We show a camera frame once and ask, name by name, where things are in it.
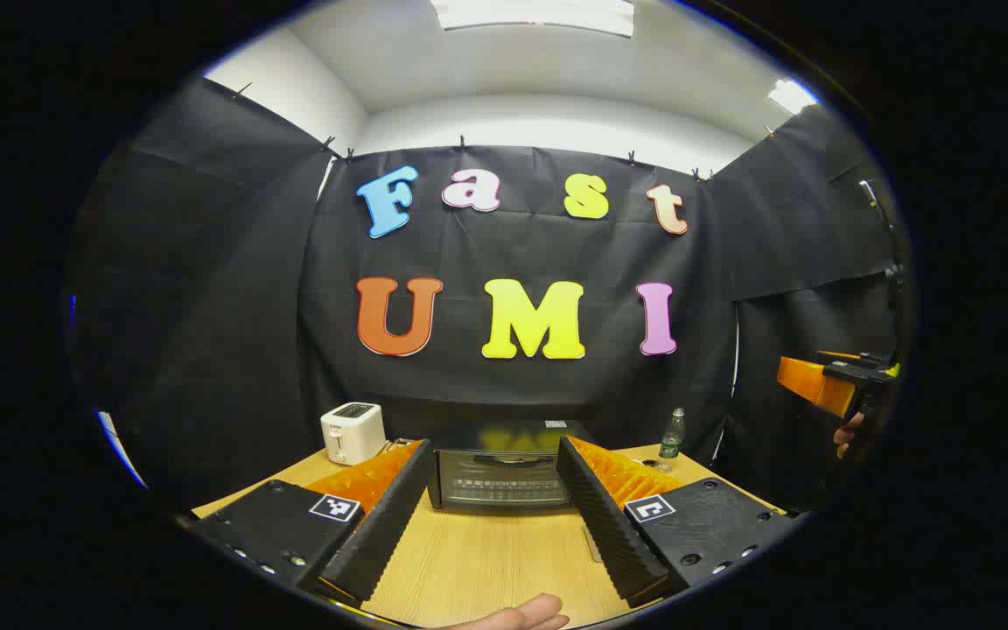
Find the black electric oven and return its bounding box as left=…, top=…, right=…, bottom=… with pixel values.
left=428, top=420, right=597, bottom=513

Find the white toaster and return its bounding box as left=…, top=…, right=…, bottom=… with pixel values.
left=320, top=402, right=387, bottom=466

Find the small ceiling light panel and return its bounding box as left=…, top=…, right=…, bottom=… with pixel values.
left=766, top=79, right=820, bottom=115

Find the black backdrop cloth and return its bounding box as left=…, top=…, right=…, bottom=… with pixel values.
left=66, top=74, right=907, bottom=517

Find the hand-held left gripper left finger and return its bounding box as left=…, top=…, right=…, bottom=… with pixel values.
left=192, top=438, right=433, bottom=605

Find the large ceiling light panel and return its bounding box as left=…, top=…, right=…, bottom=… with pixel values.
left=431, top=0, right=636, bottom=38

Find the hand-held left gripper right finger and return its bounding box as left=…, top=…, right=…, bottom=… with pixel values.
left=556, top=436, right=798, bottom=609

